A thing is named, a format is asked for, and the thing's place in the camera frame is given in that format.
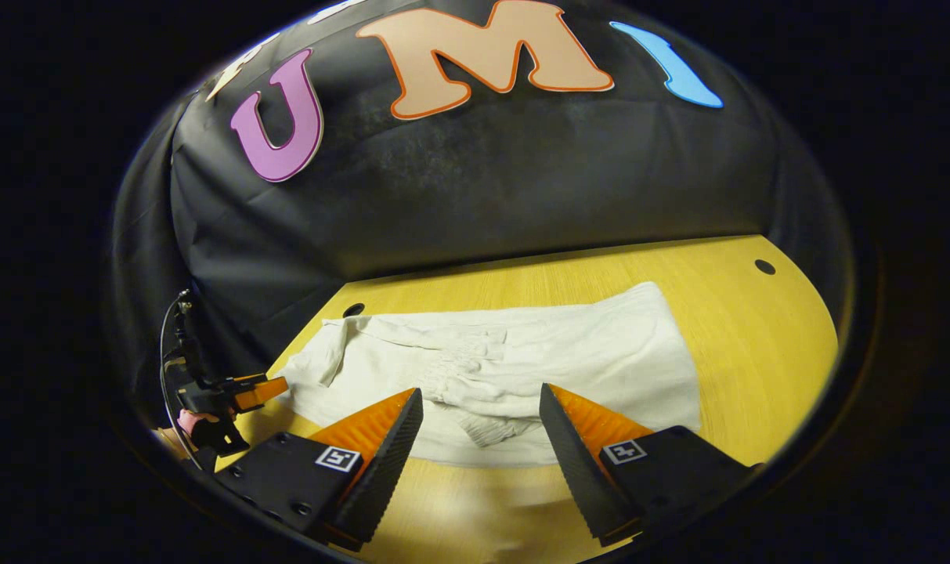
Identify black backdrop cloth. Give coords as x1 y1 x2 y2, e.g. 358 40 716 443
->
110 0 855 408

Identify white jeans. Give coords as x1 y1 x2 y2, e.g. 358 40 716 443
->
273 281 704 468

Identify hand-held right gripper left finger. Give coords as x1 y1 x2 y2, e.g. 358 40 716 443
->
215 387 425 552

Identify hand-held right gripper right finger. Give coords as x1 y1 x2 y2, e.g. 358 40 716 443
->
539 383 761 548

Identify thin gripper cable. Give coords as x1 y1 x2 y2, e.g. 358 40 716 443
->
158 290 205 471

